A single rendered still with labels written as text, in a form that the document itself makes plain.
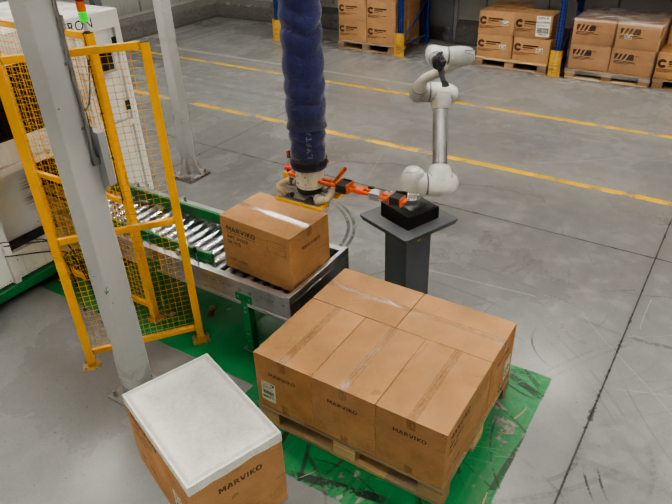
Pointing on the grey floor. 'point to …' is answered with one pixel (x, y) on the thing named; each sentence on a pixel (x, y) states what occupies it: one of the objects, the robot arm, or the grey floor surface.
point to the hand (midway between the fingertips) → (444, 73)
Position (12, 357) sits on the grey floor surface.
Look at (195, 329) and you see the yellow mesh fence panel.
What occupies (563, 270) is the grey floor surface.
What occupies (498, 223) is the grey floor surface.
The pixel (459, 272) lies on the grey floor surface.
